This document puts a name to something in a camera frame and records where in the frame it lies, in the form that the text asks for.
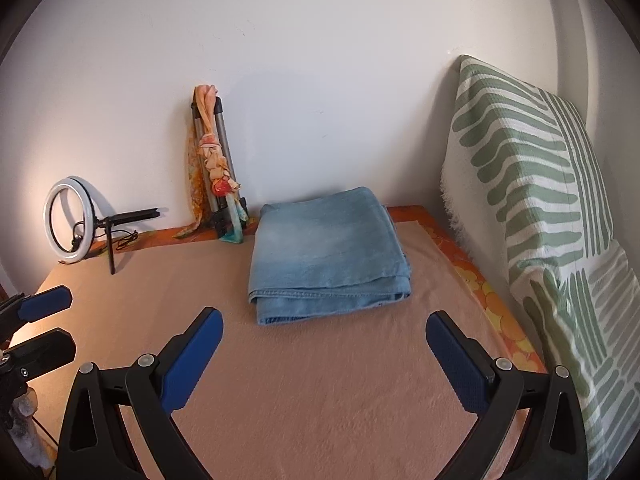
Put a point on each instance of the orange floral scarf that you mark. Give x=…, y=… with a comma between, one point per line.
x=198, y=200

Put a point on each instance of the white ring light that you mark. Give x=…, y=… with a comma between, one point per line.
x=83, y=230

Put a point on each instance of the orange floral bed sheet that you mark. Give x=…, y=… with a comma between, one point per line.
x=519, y=347

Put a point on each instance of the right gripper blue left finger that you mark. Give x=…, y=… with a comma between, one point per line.
x=94, y=441

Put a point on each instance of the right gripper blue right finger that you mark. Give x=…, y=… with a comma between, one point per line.
x=552, y=443

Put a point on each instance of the peach pink blanket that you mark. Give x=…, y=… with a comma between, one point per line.
x=358, y=396

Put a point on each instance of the folded silver tripod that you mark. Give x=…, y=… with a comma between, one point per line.
x=226, y=208

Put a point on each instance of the light blue denim pants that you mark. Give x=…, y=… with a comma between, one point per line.
x=333, y=255

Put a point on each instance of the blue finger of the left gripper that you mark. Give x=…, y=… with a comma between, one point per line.
x=44, y=304
x=43, y=353

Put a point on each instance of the left hand grey glove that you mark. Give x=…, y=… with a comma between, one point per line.
x=25, y=435

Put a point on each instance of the green striped white pillow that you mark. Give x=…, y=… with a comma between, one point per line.
x=524, y=191

